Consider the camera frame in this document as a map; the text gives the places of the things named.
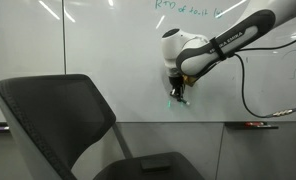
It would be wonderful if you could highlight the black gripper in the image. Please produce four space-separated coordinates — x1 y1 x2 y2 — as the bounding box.
168 75 187 102

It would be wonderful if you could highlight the large whiteboard panel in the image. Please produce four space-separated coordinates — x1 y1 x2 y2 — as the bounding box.
63 0 296 123

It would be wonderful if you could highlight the black chair seat cushion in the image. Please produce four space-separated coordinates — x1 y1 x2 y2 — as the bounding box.
92 151 206 180

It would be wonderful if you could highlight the black whiteboard eraser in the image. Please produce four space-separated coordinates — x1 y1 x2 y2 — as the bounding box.
140 158 172 173

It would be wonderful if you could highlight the red whiteboard marker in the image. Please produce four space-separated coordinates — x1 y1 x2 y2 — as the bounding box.
244 121 269 127

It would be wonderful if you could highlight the whiteboard panel with green scribble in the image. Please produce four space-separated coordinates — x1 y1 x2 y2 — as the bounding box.
0 0 66 123

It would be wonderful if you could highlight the black office chair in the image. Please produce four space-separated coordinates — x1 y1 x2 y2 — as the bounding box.
0 73 134 180

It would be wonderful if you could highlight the yellowish wrist camera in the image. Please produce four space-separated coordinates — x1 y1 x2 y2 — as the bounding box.
181 73 198 88

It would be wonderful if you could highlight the black velcro strap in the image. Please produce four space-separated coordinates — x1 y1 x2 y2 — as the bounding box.
209 36 228 62

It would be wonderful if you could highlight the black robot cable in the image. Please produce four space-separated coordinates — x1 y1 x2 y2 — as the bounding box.
201 30 296 120

